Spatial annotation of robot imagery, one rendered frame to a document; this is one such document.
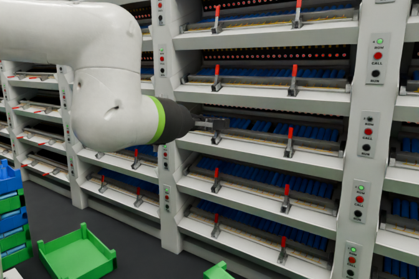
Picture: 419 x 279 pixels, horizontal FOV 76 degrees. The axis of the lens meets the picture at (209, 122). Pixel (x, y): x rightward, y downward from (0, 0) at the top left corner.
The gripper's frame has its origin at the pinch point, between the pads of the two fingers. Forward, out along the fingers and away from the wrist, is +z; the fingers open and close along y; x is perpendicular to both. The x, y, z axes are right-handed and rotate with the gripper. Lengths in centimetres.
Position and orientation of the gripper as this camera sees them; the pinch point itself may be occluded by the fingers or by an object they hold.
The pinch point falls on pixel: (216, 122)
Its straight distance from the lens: 72.9
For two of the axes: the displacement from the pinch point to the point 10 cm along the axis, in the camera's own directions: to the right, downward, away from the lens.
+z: 5.3, 0.3, 8.5
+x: 1.1, -9.9, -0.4
